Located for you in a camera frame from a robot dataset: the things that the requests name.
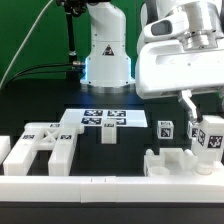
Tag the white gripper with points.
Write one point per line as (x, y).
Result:
(180, 51)

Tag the white chair seat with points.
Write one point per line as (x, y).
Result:
(175, 161)

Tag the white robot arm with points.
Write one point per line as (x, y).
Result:
(108, 67)

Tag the white tagged cube nut far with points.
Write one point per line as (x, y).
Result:
(192, 130)

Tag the white tagged cube nut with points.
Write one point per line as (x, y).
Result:
(192, 130)
(165, 129)

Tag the white U-shaped obstacle fence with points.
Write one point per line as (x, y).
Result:
(171, 188)

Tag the white block at left edge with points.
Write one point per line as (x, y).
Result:
(5, 147)

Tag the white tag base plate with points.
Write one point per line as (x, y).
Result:
(95, 117)

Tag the black camera stand pole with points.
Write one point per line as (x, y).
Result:
(73, 9)

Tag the white chair back frame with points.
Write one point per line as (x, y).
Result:
(59, 139)

